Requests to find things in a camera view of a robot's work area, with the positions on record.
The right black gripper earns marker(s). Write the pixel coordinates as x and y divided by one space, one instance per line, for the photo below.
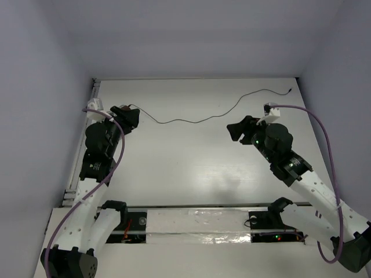
251 126

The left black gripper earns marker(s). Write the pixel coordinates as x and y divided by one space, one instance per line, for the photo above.
122 119

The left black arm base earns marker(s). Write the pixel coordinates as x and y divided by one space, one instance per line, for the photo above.
132 226

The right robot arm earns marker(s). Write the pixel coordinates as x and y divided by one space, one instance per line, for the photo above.
337 226

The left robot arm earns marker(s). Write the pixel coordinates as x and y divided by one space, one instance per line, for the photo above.
73 246

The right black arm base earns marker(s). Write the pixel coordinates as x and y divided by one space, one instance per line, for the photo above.
267 226

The white foil-taped front panel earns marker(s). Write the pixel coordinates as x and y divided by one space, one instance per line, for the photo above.
197 226

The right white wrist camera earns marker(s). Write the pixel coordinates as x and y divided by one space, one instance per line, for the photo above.
271 114

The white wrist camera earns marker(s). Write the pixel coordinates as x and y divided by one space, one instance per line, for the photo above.
271 114
96 110

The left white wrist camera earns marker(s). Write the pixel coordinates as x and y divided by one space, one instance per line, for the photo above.
96 110

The left aluminium side rail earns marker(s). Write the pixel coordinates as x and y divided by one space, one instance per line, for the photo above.
71 187

